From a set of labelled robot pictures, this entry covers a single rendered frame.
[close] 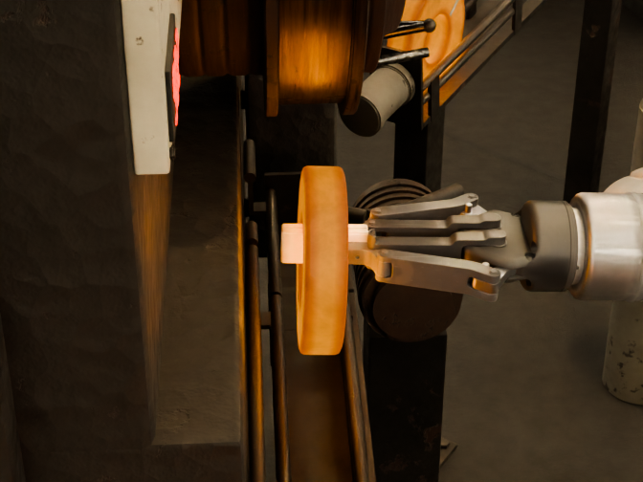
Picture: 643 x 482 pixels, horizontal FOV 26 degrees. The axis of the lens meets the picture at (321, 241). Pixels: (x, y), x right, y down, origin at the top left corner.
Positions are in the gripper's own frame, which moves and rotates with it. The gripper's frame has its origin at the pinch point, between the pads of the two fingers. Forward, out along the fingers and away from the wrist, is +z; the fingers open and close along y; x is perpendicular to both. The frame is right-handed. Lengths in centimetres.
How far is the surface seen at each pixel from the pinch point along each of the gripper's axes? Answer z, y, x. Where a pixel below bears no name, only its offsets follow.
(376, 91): -11, 56, -14
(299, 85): 2.3, 3.5, 12.4
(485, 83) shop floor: -54, 197, -82
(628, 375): -58, 79, -75
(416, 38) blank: -16, 63, -10
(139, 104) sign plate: 13.1, -26.8, 26.1
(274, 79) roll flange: 4.5, 0.7, 14.2
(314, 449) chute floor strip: 0.0, -3.0, -19.3
